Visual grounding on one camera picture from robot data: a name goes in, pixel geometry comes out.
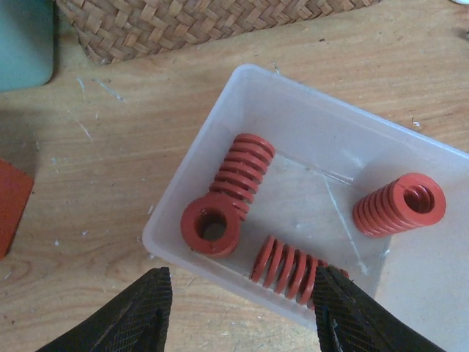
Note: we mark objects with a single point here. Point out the woven wicker basket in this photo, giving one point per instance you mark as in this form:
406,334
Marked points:
121,30

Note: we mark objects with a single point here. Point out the translucent plastic spring bin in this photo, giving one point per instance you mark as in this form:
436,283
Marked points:
328,155

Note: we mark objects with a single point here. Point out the red spring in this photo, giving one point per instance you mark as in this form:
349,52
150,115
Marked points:
286,270
411,201
242,171
210,225

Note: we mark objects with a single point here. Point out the red cube block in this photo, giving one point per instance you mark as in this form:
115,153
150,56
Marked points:
16,187

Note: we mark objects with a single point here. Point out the grey plastic storage box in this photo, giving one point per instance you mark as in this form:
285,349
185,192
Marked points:
26,43

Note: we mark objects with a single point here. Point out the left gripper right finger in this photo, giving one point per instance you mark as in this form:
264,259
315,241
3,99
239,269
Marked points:
348,319

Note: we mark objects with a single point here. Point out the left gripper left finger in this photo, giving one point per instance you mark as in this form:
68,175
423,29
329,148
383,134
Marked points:
137,319

